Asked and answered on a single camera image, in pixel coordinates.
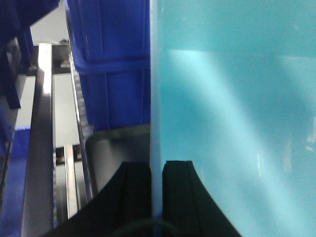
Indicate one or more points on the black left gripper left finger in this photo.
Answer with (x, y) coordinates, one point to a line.
(126, 198)

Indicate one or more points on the dark blue bin upper centre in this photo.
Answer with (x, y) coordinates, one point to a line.
(110, 41)

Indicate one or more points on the light blue plastic bin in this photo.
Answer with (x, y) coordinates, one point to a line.
(233, 86)

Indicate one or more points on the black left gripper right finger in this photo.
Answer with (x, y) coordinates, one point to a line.
(188, 206)

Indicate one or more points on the dark blue bin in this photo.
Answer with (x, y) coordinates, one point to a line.
(16, 51)
(110, 41)

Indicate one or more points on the white roller track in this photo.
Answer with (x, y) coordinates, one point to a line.
(84, 129)

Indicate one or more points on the dark blue bin upper left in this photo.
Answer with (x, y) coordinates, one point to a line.
(16, 51)

